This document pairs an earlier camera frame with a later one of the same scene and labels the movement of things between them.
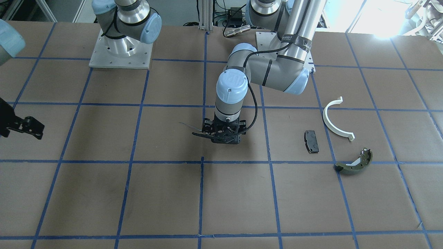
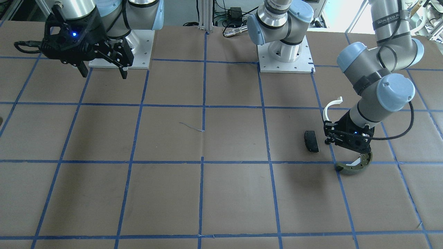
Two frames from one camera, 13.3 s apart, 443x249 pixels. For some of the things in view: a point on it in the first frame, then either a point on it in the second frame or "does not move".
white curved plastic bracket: x=340 y=100 does not move
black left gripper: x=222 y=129 to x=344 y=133
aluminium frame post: x=205 y=8 does not move
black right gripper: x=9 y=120 to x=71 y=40
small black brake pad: x=311 y=141 does not move
